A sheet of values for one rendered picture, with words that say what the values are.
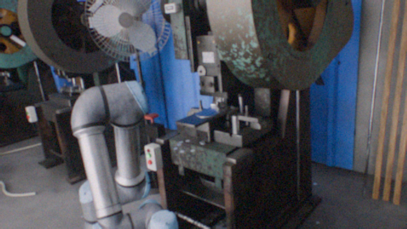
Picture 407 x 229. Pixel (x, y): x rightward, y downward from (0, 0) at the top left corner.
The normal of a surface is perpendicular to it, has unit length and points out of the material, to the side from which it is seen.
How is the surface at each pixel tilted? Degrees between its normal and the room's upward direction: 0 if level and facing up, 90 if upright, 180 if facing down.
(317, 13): 70
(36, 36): 90
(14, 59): 90
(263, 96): 90
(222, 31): 109
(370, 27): 90
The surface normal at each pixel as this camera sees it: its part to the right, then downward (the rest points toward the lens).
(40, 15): 0.72, 0.13
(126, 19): -0.02, 0.38
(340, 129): -0.66, 0.27
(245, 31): -0.59, 0.57
